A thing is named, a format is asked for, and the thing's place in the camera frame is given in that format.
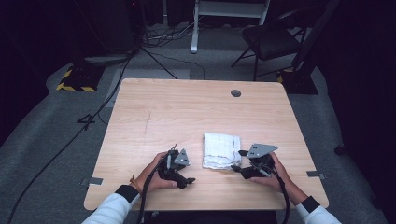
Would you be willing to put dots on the person's dark lap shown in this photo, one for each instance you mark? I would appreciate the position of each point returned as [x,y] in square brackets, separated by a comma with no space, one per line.
[214,218]

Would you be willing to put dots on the black stand base striped tape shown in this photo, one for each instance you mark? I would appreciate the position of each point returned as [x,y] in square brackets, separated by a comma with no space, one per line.
[79,79]

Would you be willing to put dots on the white towel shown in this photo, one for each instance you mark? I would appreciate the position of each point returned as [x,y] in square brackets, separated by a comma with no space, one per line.
[221,151]

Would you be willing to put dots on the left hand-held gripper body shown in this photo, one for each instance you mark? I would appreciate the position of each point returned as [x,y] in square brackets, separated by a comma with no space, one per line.
[172,169]

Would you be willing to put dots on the black slanted stand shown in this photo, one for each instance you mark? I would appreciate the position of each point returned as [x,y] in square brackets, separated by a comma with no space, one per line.
[306,53]

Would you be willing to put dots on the person's right hand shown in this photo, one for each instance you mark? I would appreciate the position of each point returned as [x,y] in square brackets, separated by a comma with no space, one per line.
[280,180]

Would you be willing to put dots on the grey tape strip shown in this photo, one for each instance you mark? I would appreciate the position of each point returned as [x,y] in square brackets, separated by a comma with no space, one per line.
[316,174]
[94,180]

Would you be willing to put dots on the white metal desk frame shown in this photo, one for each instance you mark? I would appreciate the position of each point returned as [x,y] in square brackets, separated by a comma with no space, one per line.
[195,31]

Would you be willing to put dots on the person's left hand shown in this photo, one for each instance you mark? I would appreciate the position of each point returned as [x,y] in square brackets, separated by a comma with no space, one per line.
[151,180]

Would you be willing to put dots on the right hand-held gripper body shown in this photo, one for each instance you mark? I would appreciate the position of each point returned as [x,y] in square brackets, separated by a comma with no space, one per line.
[263,165]

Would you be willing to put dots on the black equipment case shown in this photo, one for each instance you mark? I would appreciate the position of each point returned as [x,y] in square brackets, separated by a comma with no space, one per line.
[106,28]

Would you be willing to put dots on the black folding chair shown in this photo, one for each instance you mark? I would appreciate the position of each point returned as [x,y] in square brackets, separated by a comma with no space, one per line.
[271,40]

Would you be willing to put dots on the small black round object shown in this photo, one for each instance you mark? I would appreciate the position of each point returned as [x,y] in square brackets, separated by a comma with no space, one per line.
[340,149]

